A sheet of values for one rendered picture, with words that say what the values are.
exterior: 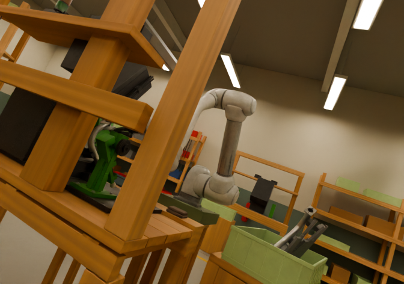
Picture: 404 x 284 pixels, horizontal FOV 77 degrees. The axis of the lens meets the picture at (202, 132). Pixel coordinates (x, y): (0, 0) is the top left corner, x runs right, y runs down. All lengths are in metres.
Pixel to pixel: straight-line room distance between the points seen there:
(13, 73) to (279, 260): 1.40
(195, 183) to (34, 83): 1.10
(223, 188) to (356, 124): 5.76
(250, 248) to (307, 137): 5.70
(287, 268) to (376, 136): 6.06
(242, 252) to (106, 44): 1.12
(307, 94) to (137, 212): 6.75
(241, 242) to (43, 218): 0.88
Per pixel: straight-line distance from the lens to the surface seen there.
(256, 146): 6.87
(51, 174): 1.05
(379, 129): 7.26
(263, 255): 1.37
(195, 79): 0.83
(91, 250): 0.89
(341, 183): 6.24
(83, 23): 1.19
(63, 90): 1.06
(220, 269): 1.44
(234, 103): 1.55
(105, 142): 1.09
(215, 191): 1.71
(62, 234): 0.97
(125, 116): 0.83
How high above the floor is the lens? 1.13
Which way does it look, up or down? 9 degrees up
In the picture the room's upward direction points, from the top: 22 degrees clockwise
